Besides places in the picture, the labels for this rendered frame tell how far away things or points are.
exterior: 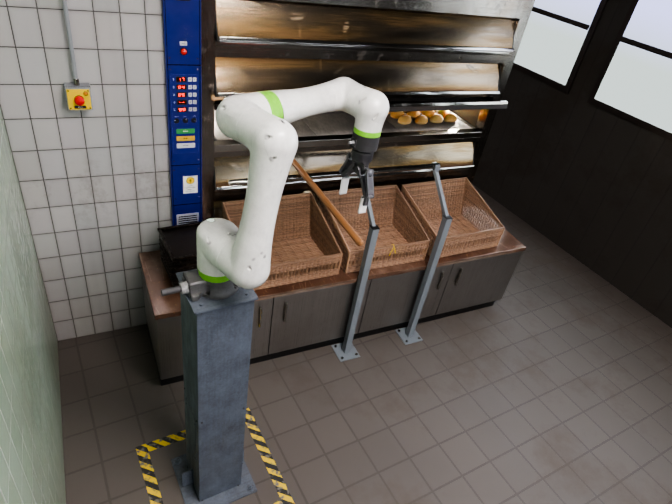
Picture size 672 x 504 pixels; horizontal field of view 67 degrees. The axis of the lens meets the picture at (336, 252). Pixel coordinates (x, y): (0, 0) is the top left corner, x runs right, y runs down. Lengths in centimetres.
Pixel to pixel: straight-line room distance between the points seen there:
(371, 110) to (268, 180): 45
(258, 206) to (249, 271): 21
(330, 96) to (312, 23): 108
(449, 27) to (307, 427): 234
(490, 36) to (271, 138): 221
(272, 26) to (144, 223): 122
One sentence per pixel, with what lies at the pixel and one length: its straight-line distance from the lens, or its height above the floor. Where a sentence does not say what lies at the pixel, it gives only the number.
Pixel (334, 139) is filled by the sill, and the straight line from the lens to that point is 300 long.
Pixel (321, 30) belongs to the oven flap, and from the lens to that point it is 273.
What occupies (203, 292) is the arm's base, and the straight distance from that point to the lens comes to 173.
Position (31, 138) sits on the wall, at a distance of 266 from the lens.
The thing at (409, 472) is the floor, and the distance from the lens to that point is 286.
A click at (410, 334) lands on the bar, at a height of 3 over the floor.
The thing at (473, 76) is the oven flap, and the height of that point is 155.
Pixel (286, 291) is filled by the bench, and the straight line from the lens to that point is 273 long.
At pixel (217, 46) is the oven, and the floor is 168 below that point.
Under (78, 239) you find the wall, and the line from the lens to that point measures 294.
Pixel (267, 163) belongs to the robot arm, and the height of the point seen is 175.
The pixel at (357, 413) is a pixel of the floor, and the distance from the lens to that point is 299.
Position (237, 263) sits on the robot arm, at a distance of 150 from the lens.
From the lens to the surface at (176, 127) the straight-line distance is 265.
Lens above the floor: 236
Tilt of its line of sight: 35 degrees down
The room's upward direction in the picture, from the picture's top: 11 degrees clockwise
